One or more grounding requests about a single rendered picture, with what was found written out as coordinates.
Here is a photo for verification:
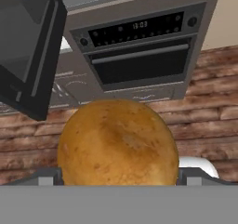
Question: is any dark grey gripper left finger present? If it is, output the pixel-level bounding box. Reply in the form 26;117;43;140
5;167;65;186

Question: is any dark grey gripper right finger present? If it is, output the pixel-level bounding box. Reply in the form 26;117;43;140
177;167;237;186

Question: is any brown potato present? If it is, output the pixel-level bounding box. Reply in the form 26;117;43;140
57;99;180;187

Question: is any black microwave door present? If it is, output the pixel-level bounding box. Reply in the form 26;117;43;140
0;0;69;122

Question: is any white rounded object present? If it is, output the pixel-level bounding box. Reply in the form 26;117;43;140
178;155;220;179

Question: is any dark oven door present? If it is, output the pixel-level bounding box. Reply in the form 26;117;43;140
84;37;193;92

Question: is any grey built-in oven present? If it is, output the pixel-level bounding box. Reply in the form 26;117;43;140
62;0;224;105

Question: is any grey oven door handle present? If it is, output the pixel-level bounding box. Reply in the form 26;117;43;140
90;43;191;65

